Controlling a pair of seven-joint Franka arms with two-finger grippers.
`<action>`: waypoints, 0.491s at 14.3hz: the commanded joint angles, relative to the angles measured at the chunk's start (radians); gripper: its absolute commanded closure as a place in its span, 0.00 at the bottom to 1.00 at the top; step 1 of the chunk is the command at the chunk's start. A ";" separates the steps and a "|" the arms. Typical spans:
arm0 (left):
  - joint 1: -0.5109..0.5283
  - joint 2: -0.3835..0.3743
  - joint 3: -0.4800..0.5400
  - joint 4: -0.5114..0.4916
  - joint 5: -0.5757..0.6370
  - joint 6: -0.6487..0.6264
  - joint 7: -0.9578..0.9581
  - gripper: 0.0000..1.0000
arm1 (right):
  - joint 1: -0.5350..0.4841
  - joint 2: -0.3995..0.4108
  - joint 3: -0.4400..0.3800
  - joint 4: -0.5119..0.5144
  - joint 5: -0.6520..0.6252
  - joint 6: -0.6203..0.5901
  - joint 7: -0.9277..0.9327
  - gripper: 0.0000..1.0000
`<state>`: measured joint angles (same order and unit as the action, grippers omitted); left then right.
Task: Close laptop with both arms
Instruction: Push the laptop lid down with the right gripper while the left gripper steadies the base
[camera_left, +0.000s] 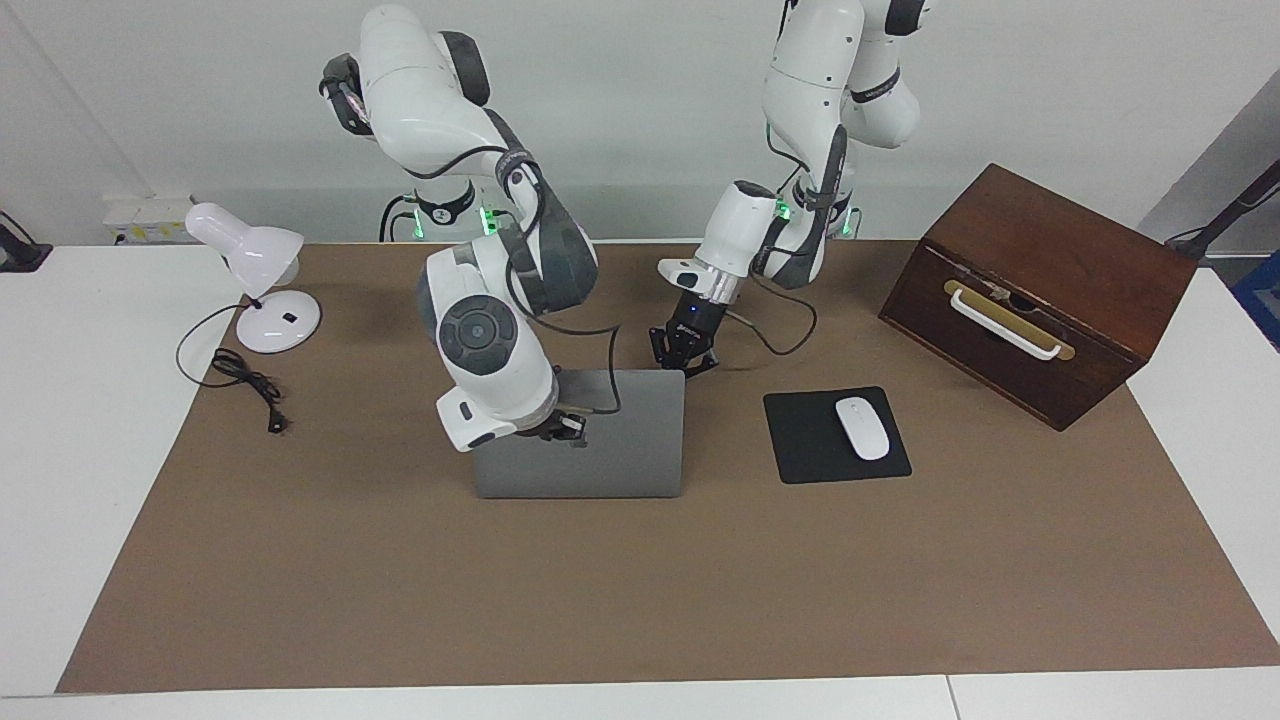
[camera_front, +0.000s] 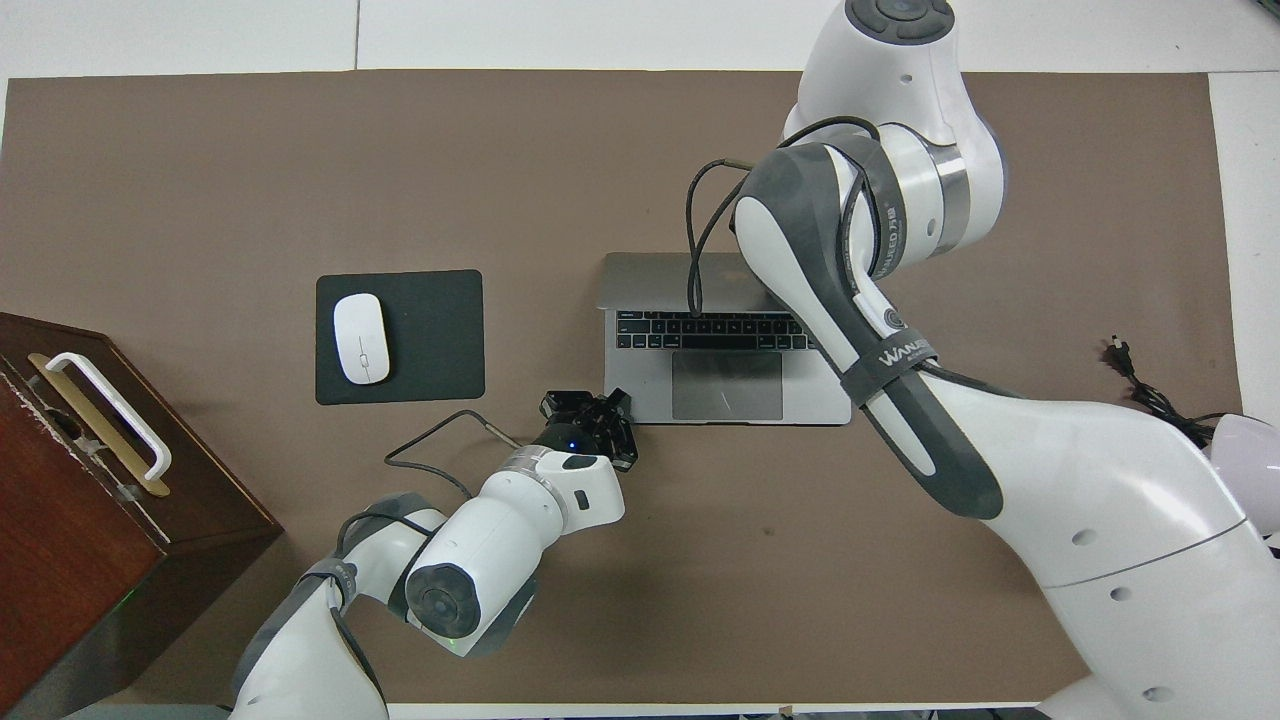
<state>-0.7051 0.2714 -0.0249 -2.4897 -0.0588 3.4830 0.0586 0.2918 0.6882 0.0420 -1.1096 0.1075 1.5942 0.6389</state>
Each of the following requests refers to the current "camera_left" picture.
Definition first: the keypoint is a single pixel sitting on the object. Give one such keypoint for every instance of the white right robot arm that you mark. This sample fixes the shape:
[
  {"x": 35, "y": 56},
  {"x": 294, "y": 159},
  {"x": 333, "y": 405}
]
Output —
[{"x": 420, "y": 100}]

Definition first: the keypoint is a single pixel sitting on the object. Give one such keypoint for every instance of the black stand pole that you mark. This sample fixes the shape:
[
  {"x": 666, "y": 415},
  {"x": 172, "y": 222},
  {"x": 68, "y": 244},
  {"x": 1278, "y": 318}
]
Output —
[{"x": 1240, "y": 205}]

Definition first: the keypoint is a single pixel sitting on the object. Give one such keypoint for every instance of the blue object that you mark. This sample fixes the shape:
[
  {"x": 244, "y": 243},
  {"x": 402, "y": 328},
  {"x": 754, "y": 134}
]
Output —
[{"x": 1265, "y": 295}]

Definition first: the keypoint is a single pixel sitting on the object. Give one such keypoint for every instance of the white desk lamp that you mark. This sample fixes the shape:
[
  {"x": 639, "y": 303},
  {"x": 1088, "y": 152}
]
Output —
[{"x": 250, "y": 245}]

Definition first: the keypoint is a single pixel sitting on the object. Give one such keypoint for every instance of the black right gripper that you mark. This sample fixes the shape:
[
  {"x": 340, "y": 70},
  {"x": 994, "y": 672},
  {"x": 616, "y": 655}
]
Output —
[{"x": 542, "y": 428}]

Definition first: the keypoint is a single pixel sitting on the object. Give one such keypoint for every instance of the white computer mouse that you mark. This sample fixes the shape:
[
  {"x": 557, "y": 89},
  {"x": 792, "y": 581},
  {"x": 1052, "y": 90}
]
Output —
[{"x": 862, "y": 428}]

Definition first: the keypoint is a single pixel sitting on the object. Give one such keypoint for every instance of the brown table mat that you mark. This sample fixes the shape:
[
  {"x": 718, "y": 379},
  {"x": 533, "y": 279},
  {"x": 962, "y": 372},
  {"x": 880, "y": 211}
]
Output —
[{"x": 600, "y": 600}]

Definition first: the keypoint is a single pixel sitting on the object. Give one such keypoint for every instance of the white wall power strip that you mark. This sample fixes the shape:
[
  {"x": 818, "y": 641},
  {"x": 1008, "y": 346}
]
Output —
[{"x": 140, "y": 222}]

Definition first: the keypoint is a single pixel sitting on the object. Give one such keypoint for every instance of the black table clamp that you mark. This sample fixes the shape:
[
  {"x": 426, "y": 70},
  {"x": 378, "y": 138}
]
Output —
[{"x": 20, "y": 250}]

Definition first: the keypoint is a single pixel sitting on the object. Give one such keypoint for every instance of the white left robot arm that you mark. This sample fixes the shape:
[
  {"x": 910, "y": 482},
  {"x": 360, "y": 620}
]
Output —
[{"x": 830, "y": 60}]

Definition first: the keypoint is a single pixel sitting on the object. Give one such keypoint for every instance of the black mouse pad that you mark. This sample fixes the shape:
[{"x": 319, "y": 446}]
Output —
[{"x": 800, "y": 440}]

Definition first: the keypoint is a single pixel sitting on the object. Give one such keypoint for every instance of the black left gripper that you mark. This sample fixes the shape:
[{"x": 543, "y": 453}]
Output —
[{"x": 700, "y": 325}]

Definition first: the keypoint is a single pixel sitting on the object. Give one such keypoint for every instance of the dark brown wooden box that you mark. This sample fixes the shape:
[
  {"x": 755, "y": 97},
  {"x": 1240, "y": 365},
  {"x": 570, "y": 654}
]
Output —
[{"x": 1100, "y": 270}]

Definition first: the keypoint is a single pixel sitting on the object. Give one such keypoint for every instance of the silver grey laptop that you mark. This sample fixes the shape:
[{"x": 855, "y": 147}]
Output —
[{"x": 620, "y": 450}]

